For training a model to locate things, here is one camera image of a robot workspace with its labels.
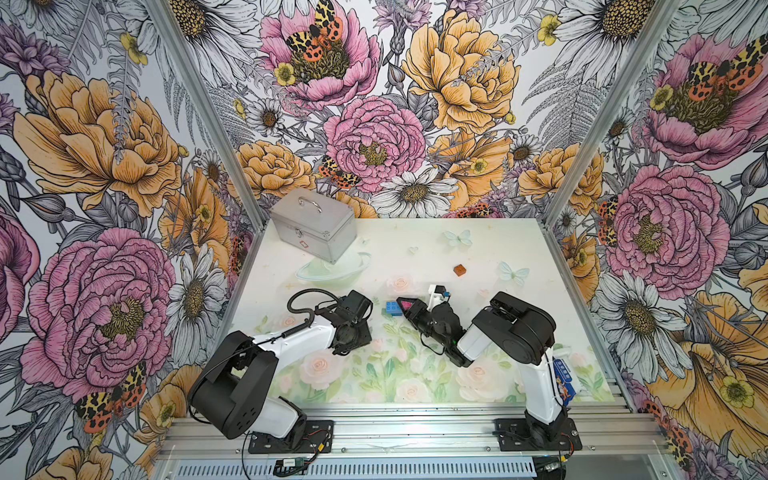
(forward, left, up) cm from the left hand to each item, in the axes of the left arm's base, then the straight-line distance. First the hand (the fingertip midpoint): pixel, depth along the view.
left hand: (360, 346), depth 89 cm
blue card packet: (-12, -54, +3) cm, 56 cm away
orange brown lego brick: (+26, -33, +1) cm, 42 cm away
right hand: (+11, -11, +2) cm, 16 cm away
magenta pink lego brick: (+11, -14, +5) cm, 18 cm away
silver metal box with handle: (+38, +16, +14) cm, 43 cm away
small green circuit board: (-27, +15, 0) cm, 31 cm away
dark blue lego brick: (+11, -10, +2) cm, 15 cm away
